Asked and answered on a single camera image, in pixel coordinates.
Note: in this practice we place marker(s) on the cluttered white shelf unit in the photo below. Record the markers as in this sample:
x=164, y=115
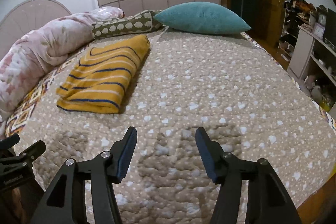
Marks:
x=307, y=44

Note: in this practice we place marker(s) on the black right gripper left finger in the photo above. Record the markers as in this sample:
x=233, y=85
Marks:
x=64, y=199

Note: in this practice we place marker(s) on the colourful geometric patterned blanket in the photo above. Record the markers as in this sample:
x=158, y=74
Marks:
x=17, y=121

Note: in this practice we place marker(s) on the beige white-dotted bedspread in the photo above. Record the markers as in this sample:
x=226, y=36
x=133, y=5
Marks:
x=229, y=86

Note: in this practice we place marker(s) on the olive white-dotted bolster pillow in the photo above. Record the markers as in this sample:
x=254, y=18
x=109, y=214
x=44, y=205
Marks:
x=142, y=22

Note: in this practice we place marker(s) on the pink round headboard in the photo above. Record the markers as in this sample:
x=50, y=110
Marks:
x=27, y=16

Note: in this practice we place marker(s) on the mustard striped knit sweater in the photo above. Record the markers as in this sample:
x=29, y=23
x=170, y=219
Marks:
x=99, y=81

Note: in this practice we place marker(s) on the teal cushion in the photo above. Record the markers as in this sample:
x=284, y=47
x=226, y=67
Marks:
x=202, y=18

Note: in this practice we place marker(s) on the pink floral duvet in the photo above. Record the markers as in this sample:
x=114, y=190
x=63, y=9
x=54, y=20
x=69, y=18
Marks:
x=36, y=53

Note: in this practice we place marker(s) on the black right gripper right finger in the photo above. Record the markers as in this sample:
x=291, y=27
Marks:
x=268, y=200

